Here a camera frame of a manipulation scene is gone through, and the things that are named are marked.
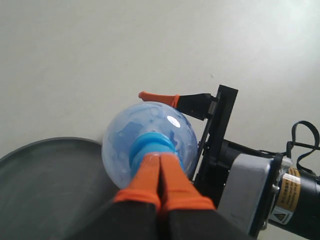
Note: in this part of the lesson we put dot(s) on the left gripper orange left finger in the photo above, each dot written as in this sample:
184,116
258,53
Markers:
133,213

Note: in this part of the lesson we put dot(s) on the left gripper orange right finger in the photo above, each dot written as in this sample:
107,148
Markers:
189,215

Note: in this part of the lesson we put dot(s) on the round steel plate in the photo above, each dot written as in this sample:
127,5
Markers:
50,188

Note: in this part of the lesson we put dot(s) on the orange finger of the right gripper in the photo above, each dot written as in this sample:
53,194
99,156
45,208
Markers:
198,106

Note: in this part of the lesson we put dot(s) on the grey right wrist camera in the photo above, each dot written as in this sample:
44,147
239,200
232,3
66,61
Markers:
250,190

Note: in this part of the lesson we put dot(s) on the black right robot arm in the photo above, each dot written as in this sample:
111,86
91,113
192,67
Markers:
296,206

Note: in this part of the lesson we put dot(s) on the blue pump soap bottle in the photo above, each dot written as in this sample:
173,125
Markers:
147,127

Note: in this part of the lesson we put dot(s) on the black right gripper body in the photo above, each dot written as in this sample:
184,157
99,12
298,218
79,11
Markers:
208,174

